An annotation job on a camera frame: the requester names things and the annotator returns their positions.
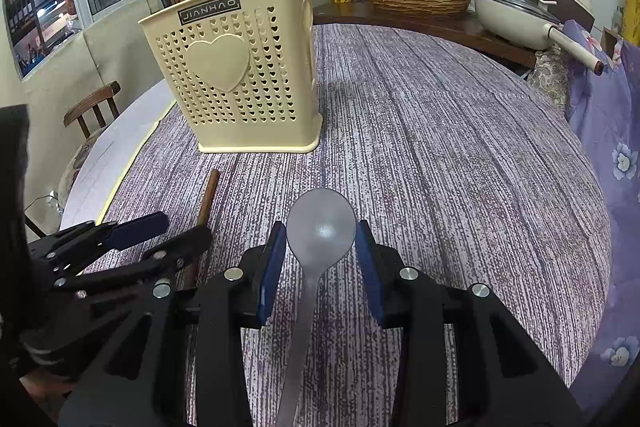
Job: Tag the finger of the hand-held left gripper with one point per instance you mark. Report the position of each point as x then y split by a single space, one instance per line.
190 242
142 227

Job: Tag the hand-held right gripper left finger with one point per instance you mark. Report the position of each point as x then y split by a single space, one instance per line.
272 267

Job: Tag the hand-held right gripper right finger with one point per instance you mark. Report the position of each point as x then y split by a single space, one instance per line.
372 277

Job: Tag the metal spoon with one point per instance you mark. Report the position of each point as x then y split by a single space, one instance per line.
320 227

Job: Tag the cream plastic utensil holder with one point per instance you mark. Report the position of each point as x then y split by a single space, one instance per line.
220 57

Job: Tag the wooden chair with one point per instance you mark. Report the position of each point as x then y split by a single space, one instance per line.
92 99

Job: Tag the purple striped tablecloth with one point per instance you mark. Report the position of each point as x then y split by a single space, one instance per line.
425 147

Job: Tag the dark wooden counter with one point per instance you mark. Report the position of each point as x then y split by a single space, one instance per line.
450 27

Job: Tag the paisley cloth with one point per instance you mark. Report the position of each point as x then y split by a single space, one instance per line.
547 74

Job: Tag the purple floral cloth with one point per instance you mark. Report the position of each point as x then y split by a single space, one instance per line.
615 117

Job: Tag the cream frying pan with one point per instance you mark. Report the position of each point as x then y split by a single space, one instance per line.
510 19

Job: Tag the wooden box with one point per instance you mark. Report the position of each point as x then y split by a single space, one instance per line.
610 41

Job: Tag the yellow patterned roll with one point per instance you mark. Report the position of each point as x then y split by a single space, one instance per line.
631 2

